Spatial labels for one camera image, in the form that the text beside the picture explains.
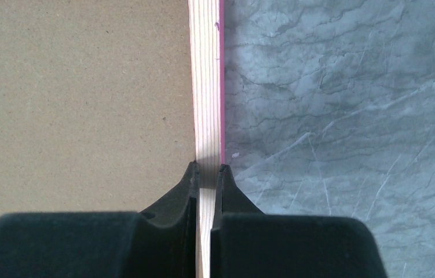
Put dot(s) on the red wooden picture frame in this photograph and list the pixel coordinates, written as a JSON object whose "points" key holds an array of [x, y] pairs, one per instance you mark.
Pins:
{"points": [[206, 24]]}

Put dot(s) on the brown cardboard backing board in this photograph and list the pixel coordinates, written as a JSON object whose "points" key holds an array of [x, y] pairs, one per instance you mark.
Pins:
{"points": [[95, 103]]}

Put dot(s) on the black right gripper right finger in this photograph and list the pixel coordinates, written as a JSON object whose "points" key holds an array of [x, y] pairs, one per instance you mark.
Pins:
{"points": [[245, 242]]}

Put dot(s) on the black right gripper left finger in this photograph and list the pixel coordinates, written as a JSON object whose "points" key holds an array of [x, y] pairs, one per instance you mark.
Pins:
{"points": [[159, 241]]}

